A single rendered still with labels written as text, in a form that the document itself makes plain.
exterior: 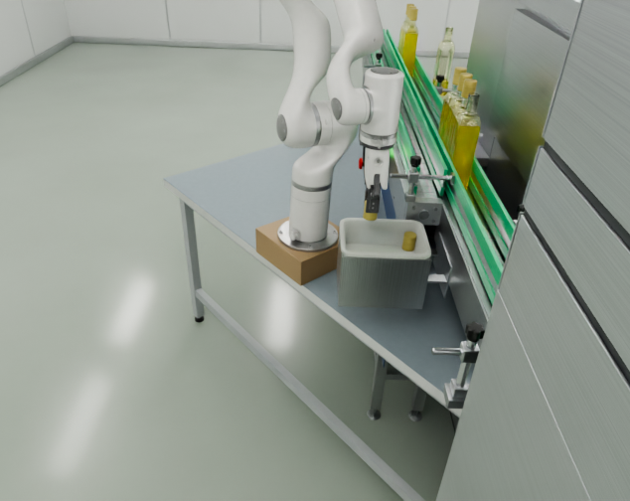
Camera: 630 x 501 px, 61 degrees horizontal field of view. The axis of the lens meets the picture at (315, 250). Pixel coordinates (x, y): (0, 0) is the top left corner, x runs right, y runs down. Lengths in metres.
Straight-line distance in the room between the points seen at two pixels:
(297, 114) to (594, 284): 1.12
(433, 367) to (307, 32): 0.90
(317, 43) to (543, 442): 1.17
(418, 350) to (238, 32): 6.37
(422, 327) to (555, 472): 1.07
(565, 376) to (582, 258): 0.09
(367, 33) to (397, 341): 0.77
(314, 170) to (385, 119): 0.38
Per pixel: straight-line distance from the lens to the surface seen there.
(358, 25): 1.24
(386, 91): 1.18
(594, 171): 0.41
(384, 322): 1.50
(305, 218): 1.57
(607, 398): 0.39
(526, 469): 0.52
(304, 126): 1.43
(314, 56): 1.45
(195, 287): 2.49
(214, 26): 7.49
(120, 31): 7.81
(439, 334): 1.50
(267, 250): 1.68
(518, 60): 1.59
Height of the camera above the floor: 1.73
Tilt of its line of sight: 34 degrees down
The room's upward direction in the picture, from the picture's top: 2 degrees clockwise
